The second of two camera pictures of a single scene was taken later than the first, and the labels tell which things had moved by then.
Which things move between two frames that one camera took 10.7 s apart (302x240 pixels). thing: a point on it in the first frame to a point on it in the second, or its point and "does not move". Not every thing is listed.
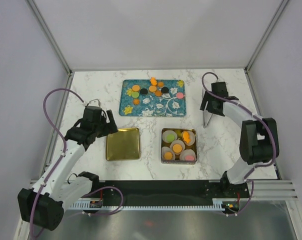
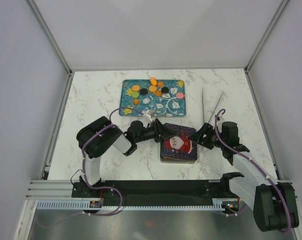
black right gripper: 206,98 to 206,129
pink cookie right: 179,95 does not move
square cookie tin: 179,146 does not move
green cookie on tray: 135,94 does not move
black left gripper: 112,127 to 160,130
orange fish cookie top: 153,81 does not move
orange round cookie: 136,87 does not move
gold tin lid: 123,144 to 179,147
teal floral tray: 140,98 does not move
